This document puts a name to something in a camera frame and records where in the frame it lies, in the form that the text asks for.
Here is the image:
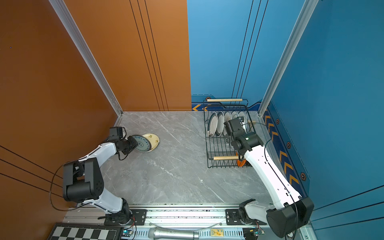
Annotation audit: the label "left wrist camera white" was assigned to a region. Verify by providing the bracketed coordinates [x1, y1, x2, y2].
[107, 127, 127, 142]

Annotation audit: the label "black wire dish rack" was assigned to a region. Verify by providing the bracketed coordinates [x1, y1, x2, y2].
[203, 98, 263, 169]

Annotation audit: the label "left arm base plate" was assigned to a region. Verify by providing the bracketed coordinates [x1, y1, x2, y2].
[104, 209, 147, 226]

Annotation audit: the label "orange plate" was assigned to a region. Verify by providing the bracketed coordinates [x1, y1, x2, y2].
[236, 153, 247, 168]

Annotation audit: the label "yellow label tag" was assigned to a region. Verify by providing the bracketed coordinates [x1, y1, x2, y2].
[211, 229, 225, 237]

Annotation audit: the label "checkerboard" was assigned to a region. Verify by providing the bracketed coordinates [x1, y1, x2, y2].
[48, 226, 122, 240]

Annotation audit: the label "white plate row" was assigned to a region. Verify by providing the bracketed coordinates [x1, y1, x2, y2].
[224, 111, 232, 122]
[238, 111, 249, 132]
[216, 112, 224, 137]
[208, 112, 218, 138]
[231, 111, 239, 120]

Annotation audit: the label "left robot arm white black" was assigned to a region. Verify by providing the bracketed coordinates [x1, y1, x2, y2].
[63, 136, 138, 226]

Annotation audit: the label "silver microphone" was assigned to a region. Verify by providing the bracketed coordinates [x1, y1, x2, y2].
[148, 227, 200, 240]

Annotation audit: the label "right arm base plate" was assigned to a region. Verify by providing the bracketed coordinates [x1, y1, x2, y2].
[225, 209, 267, 226]

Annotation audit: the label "green circuit board left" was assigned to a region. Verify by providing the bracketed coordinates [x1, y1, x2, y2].
[122, 229, 134, 238]

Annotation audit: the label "circuit board right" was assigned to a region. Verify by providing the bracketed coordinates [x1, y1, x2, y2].
[243, 228, 264, 240]

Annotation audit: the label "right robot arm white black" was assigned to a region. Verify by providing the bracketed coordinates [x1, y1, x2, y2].
[224, 118, 315, 238]

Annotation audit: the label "blue floral pattern plate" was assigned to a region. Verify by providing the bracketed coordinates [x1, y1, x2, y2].
[132, 135, 152, 152]

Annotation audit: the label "cream plate red characters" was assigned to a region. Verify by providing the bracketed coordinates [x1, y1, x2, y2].
[143, 133, 160, 152]

